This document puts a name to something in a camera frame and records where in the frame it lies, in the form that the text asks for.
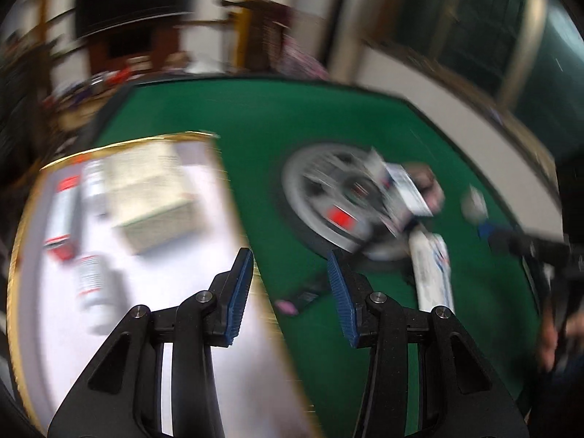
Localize beige cardboard box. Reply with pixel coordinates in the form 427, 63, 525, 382
107, 143, 198, 256

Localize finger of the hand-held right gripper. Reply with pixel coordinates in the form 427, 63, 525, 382
477, 221, 566, 261

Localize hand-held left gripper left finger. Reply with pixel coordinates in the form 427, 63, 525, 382
48, 247, 255, 438

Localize black television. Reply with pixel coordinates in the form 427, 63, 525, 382
75, 0, 195, 39

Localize floral blanket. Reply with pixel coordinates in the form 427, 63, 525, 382
278, 39, 329, 80

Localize wooden television cabinet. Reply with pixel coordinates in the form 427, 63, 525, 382
89, 27, 183, 74

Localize round table control panel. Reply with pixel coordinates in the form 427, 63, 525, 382
274, 143, 411, 256

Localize person's right hand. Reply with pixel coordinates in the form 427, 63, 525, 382
536, 315, 571, 372

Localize black lipstick tube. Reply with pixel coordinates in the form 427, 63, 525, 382
274, 283, 331, 316

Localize gold rimmed tray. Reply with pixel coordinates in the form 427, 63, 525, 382
9, 131, 320, 438

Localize wooden chair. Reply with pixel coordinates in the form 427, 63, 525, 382
221, 0, 293, 74

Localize person's blue jeans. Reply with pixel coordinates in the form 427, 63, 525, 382
525, 367, 584, 438

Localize small white bottle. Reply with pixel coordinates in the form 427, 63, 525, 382
73, 254, 117, 329
82, 160, 108, 215

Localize small white packet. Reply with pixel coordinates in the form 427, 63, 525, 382
461, 186, 489, 220

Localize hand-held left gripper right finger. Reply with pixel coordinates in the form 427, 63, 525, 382
327, 251, 530, 438

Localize white blue barcode box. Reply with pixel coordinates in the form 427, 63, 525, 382
365, 148, 434, 238

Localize green glass window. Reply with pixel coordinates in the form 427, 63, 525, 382
365, 0, 584, 147

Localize pink soft pouch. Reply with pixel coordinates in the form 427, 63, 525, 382
406, 162, 445, 215

